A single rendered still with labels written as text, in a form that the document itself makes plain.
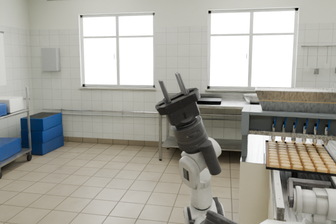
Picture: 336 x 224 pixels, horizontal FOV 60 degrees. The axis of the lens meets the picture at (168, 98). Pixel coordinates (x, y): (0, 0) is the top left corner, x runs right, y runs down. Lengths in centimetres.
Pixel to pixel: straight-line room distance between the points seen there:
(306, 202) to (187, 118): 33
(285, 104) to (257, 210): 73
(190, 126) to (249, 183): 137
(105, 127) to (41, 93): 140
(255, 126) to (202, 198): 118
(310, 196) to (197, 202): 38
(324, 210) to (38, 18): 572
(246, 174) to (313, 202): 137
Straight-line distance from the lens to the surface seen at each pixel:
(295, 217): 145
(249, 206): 217
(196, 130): 78
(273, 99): 200
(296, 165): 183
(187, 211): 102
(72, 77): 567
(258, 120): 206
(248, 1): 504
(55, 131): 541
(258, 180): 209
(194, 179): 85
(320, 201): 74
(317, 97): 201
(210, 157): 80
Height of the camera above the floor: 150
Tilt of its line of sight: 7 degrees down
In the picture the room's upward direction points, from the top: straight up
